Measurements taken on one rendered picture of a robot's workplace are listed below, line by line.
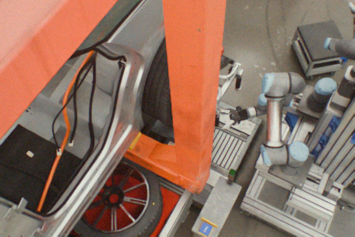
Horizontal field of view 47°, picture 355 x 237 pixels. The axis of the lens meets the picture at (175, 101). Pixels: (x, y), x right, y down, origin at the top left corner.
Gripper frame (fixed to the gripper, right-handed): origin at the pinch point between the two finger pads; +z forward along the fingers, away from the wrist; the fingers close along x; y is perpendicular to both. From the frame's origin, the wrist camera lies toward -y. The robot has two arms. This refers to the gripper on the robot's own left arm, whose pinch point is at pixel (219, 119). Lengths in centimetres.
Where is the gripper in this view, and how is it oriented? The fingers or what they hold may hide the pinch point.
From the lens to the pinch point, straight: 272.1
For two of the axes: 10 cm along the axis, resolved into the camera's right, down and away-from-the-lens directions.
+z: -9.6, 2.5, -1.1
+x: -2.7, -8.2, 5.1
